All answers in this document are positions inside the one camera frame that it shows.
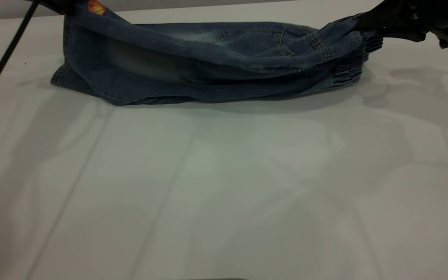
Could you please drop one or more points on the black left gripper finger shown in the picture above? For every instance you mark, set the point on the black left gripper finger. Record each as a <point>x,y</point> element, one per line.
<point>58,6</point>

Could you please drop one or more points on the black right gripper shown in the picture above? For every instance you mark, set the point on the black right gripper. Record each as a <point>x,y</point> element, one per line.
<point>438,15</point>

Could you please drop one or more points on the blue denim shorts basketball print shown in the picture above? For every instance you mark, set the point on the blue denim shorts basketball print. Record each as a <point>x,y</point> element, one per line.
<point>193,66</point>

